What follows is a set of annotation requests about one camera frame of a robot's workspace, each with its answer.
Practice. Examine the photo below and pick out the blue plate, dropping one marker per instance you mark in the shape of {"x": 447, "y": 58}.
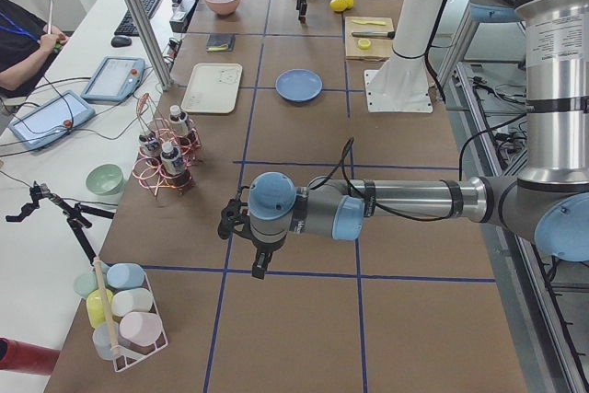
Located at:
{"x": 298, "y": 85}

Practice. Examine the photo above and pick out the person's forearm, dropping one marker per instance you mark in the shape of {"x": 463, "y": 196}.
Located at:
{"x": 15, "y": 76}

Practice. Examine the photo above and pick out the person's hand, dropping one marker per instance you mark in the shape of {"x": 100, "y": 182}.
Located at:
{"x": 50, "y": 43}

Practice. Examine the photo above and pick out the round yellow lemon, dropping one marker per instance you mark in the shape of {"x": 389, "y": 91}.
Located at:
{"x": 338, "y": 6}

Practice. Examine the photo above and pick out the steel muddler black tip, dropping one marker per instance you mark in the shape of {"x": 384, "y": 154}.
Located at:
{"x": 389, "y": 35}

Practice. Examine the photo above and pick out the lemon half slice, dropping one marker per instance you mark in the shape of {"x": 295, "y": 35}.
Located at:
{"x": 364, "y": 44}

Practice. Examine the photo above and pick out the bamboo cutting board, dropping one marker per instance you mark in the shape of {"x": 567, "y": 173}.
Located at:
{"x": 380, "y": 49}

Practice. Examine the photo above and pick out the yellow plastic knife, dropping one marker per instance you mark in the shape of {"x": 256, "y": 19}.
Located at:
{"x": 369, "y": 22}

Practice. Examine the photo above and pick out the yellow sponge cloth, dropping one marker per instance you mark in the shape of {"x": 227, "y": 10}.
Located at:
{"x": 219, "y": 48}

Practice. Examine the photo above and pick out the grey folded cloth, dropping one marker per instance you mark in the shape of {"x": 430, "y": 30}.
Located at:
{"x": 221, "y": 39}

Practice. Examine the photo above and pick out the cream bear tray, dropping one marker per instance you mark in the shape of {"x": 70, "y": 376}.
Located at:
{"x": 212, "y": 88}

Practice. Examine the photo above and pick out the dark drink bottle front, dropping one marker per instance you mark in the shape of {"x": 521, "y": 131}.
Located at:
{"x": 172, "y": 161}

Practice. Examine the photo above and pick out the dark drink bottle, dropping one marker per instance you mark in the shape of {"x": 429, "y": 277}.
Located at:
{"x": 179, "y": 123}
{"x": 172, "y": 161}
{"x": 150, "y": 147}

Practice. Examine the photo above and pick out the white cup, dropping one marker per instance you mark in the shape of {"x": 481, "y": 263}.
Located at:
{"x": 127, "y": 301}

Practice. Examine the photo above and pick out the pastel pink cup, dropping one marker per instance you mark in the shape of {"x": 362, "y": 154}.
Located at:
{"x": 141, "y": 328}

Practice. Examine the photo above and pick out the pastel blue cup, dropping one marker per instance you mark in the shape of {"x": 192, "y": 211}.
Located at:
{"x": 124, "y": 276}

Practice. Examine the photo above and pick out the dark drink bottle left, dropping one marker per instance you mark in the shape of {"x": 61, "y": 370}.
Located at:
{"x": 150, "y": 147}

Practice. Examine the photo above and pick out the dark drink bottle right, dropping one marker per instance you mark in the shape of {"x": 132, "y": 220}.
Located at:
{"x": 179, "y": 123}

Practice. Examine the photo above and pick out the pastel yellow cup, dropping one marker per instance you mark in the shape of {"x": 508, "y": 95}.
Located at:
{"x": 95, "y": 311}

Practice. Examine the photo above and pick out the green bowl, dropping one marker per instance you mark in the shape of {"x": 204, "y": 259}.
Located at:
{"x": 105, "y": 180}

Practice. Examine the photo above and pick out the black mouse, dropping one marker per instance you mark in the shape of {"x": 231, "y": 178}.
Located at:
{"x": 120, "y": 41}

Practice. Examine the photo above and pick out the blue teach pendant far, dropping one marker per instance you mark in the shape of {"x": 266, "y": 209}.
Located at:
{"x": 115, "y": 79}

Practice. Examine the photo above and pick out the blue teach pendant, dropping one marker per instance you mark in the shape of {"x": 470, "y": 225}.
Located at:
{"x": 51, "y": 121}
{"x": 115, "y": 79}

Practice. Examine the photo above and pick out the blue teach pendant near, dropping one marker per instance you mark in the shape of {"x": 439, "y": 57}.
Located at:
{"x": 51, "y": 121}

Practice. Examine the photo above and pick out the red bottle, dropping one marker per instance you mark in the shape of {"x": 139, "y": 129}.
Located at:
{"x": 23, "y": 357}

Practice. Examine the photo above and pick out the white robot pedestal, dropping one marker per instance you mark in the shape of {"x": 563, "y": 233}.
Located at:
{"x": 401, "y": 83}

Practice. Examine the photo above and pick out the copper wire bottle rack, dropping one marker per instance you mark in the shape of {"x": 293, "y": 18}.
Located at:
{"x": 154, "y": 178}

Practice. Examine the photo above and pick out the aluminium frame post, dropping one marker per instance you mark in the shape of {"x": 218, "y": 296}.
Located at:
{"x": 149, "y": 41}

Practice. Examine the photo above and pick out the white wire cup rack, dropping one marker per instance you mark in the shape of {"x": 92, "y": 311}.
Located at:
{"x": 107, "y": 340}

